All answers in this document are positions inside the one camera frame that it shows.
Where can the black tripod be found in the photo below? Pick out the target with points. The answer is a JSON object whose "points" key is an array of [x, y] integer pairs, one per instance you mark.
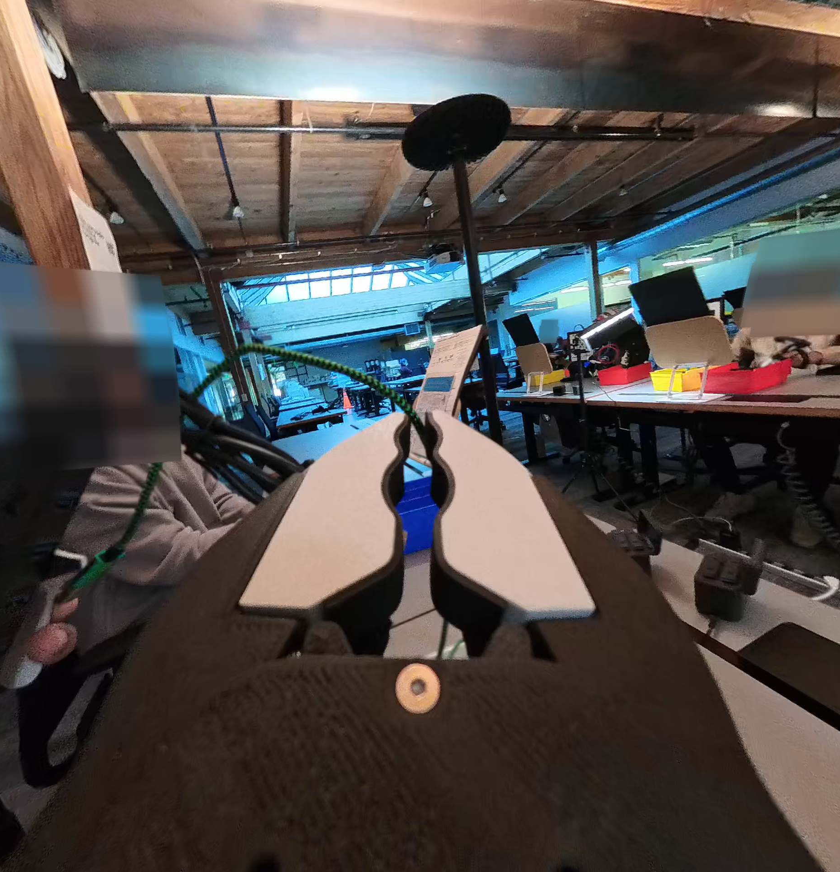
{"points": [[587, 409]]}

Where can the wooden post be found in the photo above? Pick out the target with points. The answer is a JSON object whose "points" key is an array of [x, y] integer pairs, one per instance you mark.
{"points": [[32, 136]]}

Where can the blue plastic bin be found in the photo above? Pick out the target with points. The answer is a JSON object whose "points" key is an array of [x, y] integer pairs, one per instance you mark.
{"points": [[416, 518]]}

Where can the white paper sheet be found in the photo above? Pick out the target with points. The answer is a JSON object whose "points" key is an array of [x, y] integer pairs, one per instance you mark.
{"points": [[96, 235]]}

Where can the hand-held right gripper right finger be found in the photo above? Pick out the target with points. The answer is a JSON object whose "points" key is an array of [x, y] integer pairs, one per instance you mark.
{"points": [[508, 538]]}

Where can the tan board on stand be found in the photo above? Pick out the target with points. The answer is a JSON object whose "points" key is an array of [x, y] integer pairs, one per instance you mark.
{"points": [[689, 344]]}

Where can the black monitor panel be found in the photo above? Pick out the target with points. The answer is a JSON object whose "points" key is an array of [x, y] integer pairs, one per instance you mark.
{"points": [[668, 296]]}

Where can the person's left hand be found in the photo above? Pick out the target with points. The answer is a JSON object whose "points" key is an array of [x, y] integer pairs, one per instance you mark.
{"points": [[52, 640]]}

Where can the yellow plastic bin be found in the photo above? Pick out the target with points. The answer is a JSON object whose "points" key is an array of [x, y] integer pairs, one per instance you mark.
{"points": [[675, 380]]}

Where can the light grey desk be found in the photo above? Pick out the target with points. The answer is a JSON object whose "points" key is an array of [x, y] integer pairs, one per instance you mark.
{"points": [[788, 783]]}

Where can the person's left forearm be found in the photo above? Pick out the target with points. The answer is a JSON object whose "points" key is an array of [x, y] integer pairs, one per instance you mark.
{"points": [[168, 531]]}

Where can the red plastic bin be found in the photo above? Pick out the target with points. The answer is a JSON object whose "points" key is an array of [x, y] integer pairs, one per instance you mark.
{"points": [[747, 378]]}

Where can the black flat pad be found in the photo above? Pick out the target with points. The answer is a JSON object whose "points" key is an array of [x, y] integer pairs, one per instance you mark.
{"points": [[808, 667]]}

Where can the neighbouring desk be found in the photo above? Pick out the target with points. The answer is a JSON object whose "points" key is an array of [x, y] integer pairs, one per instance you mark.
{"points": [[767, 398]]}

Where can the cardboard instruction board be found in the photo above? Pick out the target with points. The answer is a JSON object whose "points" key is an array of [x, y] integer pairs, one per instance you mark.
{"points": [[454, 361]]}

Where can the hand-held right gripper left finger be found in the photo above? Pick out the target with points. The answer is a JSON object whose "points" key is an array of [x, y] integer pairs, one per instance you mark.
{"points": [[324, 531]]}

